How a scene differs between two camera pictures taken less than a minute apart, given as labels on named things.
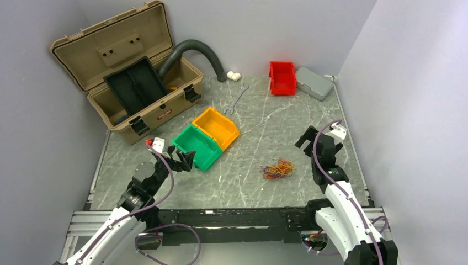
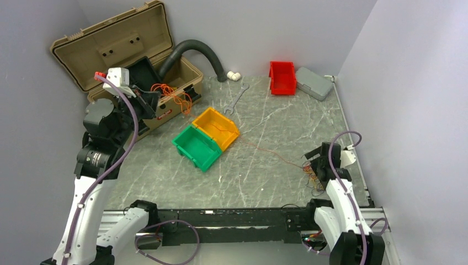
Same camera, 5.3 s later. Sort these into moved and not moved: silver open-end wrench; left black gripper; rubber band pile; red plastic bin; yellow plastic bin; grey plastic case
Moved: rubber band pile; left black gripper
Not moved: red plastic bin; grey plastic case; silver open-end wrench; yellow plastic bin
